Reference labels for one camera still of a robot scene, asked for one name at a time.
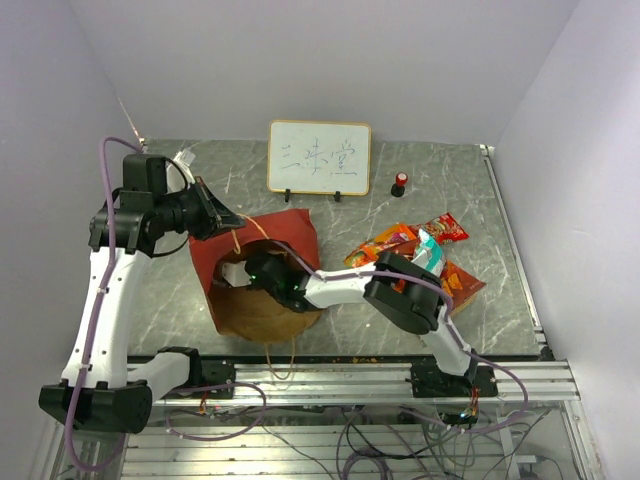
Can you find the green white snack pack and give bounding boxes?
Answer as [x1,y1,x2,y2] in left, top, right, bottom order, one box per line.
[411,227,446,277]

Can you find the aluminium rail frame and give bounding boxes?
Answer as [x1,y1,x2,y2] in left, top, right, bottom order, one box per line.
[29,359,601,480]

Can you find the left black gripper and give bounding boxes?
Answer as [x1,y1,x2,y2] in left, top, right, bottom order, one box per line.
[155,176,247,241]

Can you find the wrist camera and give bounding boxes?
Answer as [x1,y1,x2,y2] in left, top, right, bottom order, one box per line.
[166,148,195,193]
[220,261,251,288]

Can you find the pink yellow snack bag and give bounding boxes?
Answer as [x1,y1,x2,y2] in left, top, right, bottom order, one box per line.
[373,223,417,249]

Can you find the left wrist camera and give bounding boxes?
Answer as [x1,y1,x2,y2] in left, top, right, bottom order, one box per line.
[166,148,195,193]

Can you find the red snack pack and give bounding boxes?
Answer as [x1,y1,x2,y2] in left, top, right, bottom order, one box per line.
[423,212,470,245]

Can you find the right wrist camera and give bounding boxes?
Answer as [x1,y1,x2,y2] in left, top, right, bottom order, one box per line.
[220,261,251,288]

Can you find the red paper bag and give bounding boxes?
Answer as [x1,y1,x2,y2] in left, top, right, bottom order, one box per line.
[189,209,322,355]

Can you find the orange snack pack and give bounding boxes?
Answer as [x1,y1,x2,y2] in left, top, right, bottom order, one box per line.
[343,242,384,268]

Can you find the red doritos chips bag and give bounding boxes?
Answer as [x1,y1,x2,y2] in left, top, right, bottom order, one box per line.
[392,259,487,318]

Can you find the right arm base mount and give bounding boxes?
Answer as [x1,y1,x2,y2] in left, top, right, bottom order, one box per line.
[408,364,499,398]

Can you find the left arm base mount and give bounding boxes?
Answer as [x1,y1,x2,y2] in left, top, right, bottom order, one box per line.
[202,360,236,400]

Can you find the small whiteboard with stand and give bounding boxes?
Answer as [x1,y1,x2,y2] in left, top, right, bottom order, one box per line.
[267,120,372,197]

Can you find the red black stamp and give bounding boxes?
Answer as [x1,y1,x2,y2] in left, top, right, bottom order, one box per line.
[390,172,409,198]

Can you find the loose wires under table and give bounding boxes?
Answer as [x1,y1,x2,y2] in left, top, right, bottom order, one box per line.
[164,387,541,480]

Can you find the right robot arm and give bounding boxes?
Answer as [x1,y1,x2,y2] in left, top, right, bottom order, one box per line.
[245,252,477,396]

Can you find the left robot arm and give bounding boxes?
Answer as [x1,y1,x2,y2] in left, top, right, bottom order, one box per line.
[38,153,245,434]

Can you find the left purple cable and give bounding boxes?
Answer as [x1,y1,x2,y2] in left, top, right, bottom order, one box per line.
[63,136,146,472]

